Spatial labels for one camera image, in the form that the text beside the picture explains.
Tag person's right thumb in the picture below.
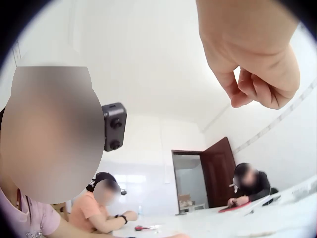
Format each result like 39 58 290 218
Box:
215 66 249 108

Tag person's right fingers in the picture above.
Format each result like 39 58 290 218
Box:
237 65 300 110

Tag red mat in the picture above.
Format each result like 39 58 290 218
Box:
218 202 251 213

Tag brown wooden door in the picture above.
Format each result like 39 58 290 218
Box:
199 137 239 208

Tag brown door frame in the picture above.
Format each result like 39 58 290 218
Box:
172 149 209 215

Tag person's right hand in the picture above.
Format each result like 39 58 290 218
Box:
196 0 301 110

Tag person's body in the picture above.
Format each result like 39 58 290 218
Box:
0 186 117 238

